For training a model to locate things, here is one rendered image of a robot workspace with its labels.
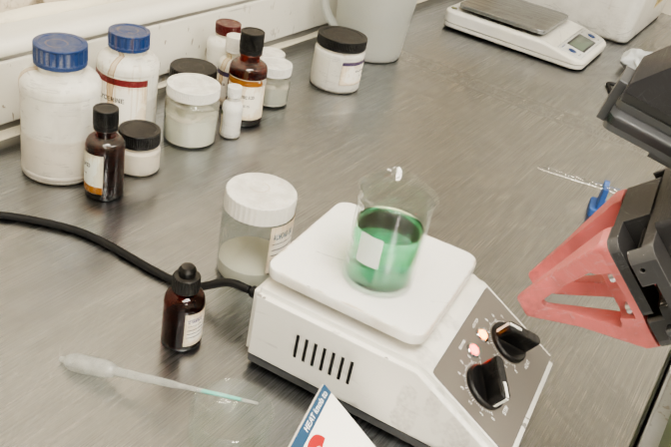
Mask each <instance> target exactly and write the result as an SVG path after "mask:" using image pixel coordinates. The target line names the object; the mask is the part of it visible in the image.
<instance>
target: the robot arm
mask: <svg viewBox="0 0 671 447"><path fill-rule="evenodd" d="M596 118H598V119H600V120H602V121H604V122H603V124H602V125H603V127H604V128H605V129H606V130H608V131H609V132H611V133H613V134H615V135H617V136H619V137H620V138H622V139H624V140H626V141H628V142H630V143H631V144H633V145H635V146H637V147H639V148H641V149H643V150H644V151H646V152H648V155H647V157H649V158H650V159H652V160H654V161H656V162H658V163H660V164H661V165H663V166H665V167H667V168H666V169H663V170H660V171H657V172H654V173H653V175H654V177H655V180H652V181H649V182H645V183H642V184H639V185H636V186H633V187H630V188H628V190H626V189H624V190H621V191H618V192H616V193H615V194H614V195H613V196H612V197H611V198H610V199H609V200H608V201H607V202H606V203H605V204H604V205H602V206H601V207H600V208H599V209H598V210H597V211H596V212H595V213H594V214H593V215H592V216H591V217H590V218H589V219H588V220H587V221H586V222H585V223H583V224H582V225H581V226H580V227H579V228H578V229H577V230H576V231H575V232H574V233H573V234H572V235H571V236H570V237H569V238H568V239H567V240H565V241H564V242H563V243H562V244H561V245H560V246H559V247H557V248H556V249H555V250H554V251H553V252H552V253H551V254H550V255H548V256H547V257H546V258H545V259H544V260H543V261H542V262H540V263H539V264H538V265H537V266H536V267H535V268H534V269H532V270H531V271H530V272H529V274H528V276H529V278H530V279H531V281H532V284H530V285H529V286H528V287H526V288H525V289H524V290H523V291H521V292H520V293H519V294H518V296H517V299H518V301H519V303H520V305H521V307H522V308H523V310H524V312H525V314H526V315H528V316H531V317H536V318H541V319H546V320H551V321H556V322H561V323H566V324H571V325H575V326H580V327H583V328H586V329H589V330H592V331H595V332H599V333H602V334H605V335H608V336H611V337H614V338H617V339H620V340H623V341H626V342H629V343H632V344H635V345H638V346H641V347H644V348H653V347H658V346H666V345H671V45H670V46H668V47H665V48H663V49H660V50H658V51H656V52H653V53H651V54H649V55H646V56H644V57H643V58H642V60H641V62H640V63H639V65H638V67H637V68H636V69H635V70H634V69H632V68H630V67H628V66H627V67H626V68H625V69H624V71H623V73H622V74H621V76H620V77H619V79H618V81H617V82H616V84H615V85H614V87H613V89H612V90H611V92H610V93H609V95H608V97H607V98H606V100H605V101H604V103H603V105H602V107H601V109H600V110H599V112H598V114H597V116H596ZM587 273H593V274H594V275H585V274H587ZM552 293H555V294H567V295H587V296H606V297H614V299H615V301H616V302H617V304H618V306H619V308H620V311H617V310H609V309H601V308H593V307H584V306H576V305H568V304H560V303H552V302H547V301H545V300H544V298H546V297H547V296H549V295H550V294H552Z"/></svg>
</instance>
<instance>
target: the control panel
mask: <svg viewBox="0 0 671 447"><path fill-rule="evenodd" d="M500 321H503V322H508V321H513V322H515V323H517V324H518V325H520V326H522V325H521V324H520V323H519V322H518V320H517V319H516V318H515V317H514V316H513V315H512V314H511V313H510V312H509V310H508V309H507V308H506V307H505V306H504V305H503V304H502V303H501V302H500V301H499V299H498V298H497V297H496V296H495V295H494V294H493V293H492V292H491V291H490V289H489V288H488V287H487V288H486V289H485V290H484V291H483V293H482V295H481V296H480V298H479V299H478V301H477V302H476V304H475V306H474V307H473V309H472V310H471V312H470V313H469V315H468V317H467V318H466V320H465V321H464V323H463V324H462V325H461V327H460V328H459V330H458V331H457V333H456V334H455V336H454V338H453V339H452V341H451V342H450V344H449V345H448V347H447V349H446V350H445V352H444V353H443V355H442V356H441V358H440V360H439V361H438V363H437V364H436V366H435V367H434V369H433V372H432V373H433V374H434V376H435V377H436V378H437V379H438V380H439V381H440V382H441V384H442V385H443V386H444V387H445V388H446V389H447V390H448V391H449V393H450V394H451V395H452V396H453V397H454V398H455V399H456V400H457V401H458V403H459V404H460V405H461V406H462V407H463V408H464V409H465V410H466V411H467V413H468V414H469V415H470V416H471V417H472V418H473V419H474V420H475V422H476V423H477V424H478V425H479V426H480V427H481V428H482V429H483V430H484V432H485V433H486V434H487V435H488V436H489V437H490V438H491V439H492V441H493V442H494V443H495V444H496V445H497V446H498V447H512V446H513V444H514V442H515V439H516V437H517V435H518V432H519V430H520V428H521V425H522V423H523V421H524V418H525V416H526V414H527V411H528V409H529V407H530V404H531V402H532V400H533V397H534V395H535V393H536V390H537V388H538V386H539V383H540V381H541V379H542V376H543V374H544V372H545V369H546V367H547V365H548V362H549V360H550V356H549V355H548V354H547V353H546V351H545V350H544V349H543V348H542V347H541V346H540V345H537V346H536V347H534V348H532V349H530V350H529V351H527V352H526V356H525V358H524V360H523V361H521V362H519V363H513V362H510V361H508V360H507V359H505V358H504V357H503V356H502V355H501V354H500V352H499V351H498V350H497V348H496V346H495V344H494V342H493V339H492V333H491V331H492V327H493V325H494V324H496V323H497V322H500ZM522 327H523V326H522ZM480 329H483V330H485V331H486V333H487V339H485V340H484V339H482V338H481V336H480V335H479V330H480ZM471 344H474V345H476V346H477V347H478V350H479V352H478V354H477V355H474V354H473V353H472V352H471V350H470V345H471ZM495 355H498V356H500V357H501V358H502V359H503V362H504V367H505V372H506V377H507V382H508V387H509V392H510V398H509V400H508V401H506V402H504V403H503V404H502V406H501V407H499V408H498V409H496V410H489V409H486V408H484V407H483V406H481V405H480V404H479V403H478V402H477V401H476V399H475V398H474V397H473V395H472V394H471V392H470V390H469V387H468V384H467V371H468V369H469V368H470V367H471V366H472V365H474V364H477V363H480V364H482V363H483V362H485V361H487V360H488V359H490V358H491V357H493V356H495Z"/></svg>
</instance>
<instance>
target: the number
mask: <svg viewBox="0 0 671 447"><path fill-rule="evenodd" d="M369 446H370V444H369V442H368V441H367V440H366V439H365V438H364V436H363V435H362V434H361V433H360V431H359V430H358V429H357V428H356V426H355V425H354V424H353V423H352V422H351V420H350V419H349V418H348V417H347V415H346V414H345V413H344V412H343V410H342V409H341V408H340V407H339V406H338V404H337V403H336V402H335V400H334V399H333V398H332V397H331V396H330V398H329V399H328V401H327V403H326V405H325V407H324V409H323V411H322V413H321V415H320V417H319V419H318V421H317V423H316V425H315V427H314V429H313V431H312V433H311V435H310V436H309V438H308V440H307V442H306V444H305V446H304V447H369Z"/></svg>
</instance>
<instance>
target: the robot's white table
mask: <svg viewBox="0 0 671 447"><path fill-rule="evenodd" d="M670 414H671V357H670V360H669V362H668V365H667V367H666V369H665V372H664V374H663V377H662V379H661V381H660V384H659V386H658V389H657V391H656V393H655V396H654V398H653V401H652V403H651V405H650V408H649V410H648V413H647V415H646V417H645V420H644V422H643V425H642V427H641V430H640V432H639V434H638V437H637V439H636V442H635V444H634V446H633V447H658V446H659V444H660V441H661V438H662V436H663V433H664V430H665V428H666V425H667V422H668V420H669V417H670Z"/></svg>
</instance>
